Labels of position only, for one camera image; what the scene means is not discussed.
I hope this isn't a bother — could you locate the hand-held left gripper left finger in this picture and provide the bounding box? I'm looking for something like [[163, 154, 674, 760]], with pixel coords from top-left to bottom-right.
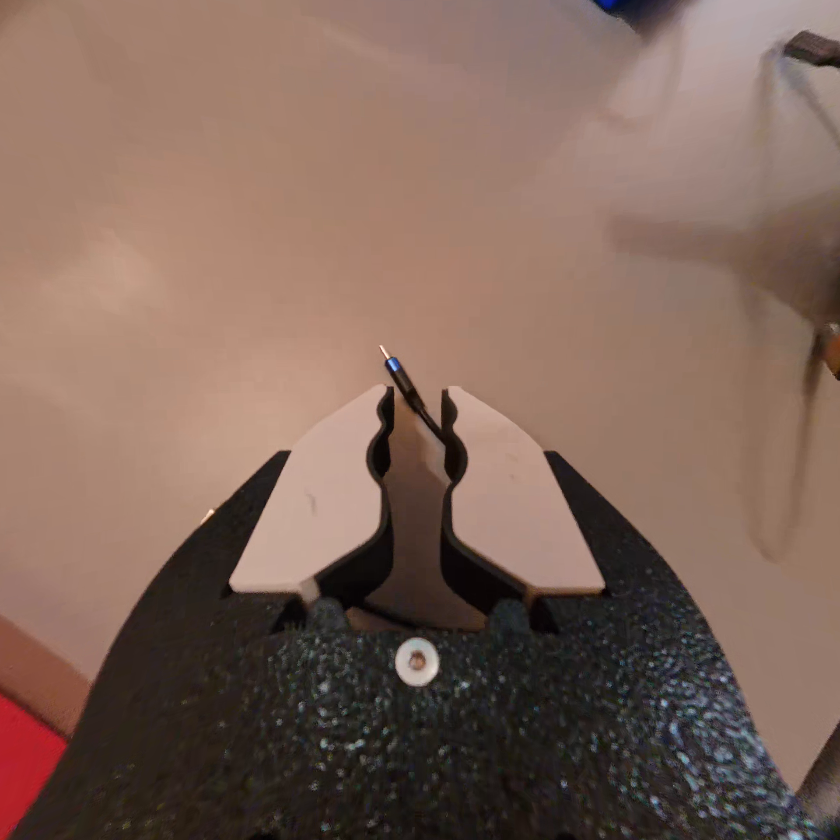
[[228, 384, 395, 608]]

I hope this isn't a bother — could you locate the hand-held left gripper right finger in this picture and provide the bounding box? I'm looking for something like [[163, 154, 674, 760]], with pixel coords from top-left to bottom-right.
[[441, 386, 606, 614]]

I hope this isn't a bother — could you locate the black usb-c cable blue collar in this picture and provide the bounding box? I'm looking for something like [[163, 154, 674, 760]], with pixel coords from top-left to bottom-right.
[[378, 344, 448, 448]]

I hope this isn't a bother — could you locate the red mat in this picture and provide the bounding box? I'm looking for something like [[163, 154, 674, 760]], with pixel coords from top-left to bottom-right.
[[0, 682, 70, 840]]

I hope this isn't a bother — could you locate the dark ribbed block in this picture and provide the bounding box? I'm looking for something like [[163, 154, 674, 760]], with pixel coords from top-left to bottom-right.
[[784, 29, 840, 68]]

